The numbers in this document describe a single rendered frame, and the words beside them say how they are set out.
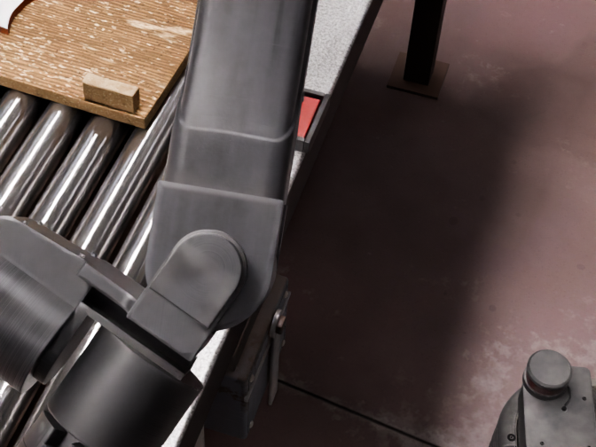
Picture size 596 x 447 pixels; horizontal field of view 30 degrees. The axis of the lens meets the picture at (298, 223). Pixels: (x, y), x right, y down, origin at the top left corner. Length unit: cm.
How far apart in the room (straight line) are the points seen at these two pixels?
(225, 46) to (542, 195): 192
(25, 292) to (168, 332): 7
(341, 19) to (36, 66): 35
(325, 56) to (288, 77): 75
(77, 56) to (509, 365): 117
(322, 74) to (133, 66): 21
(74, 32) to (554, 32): 171
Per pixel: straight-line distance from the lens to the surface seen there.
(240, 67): 51
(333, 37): 128
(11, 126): 120
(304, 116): 117
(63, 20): 128
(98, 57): 123
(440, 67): 262
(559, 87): 265
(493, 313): 219
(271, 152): 50
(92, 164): 115
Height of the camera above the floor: 176
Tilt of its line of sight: 51 degrees down
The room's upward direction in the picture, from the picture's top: 4 degrees clockwise
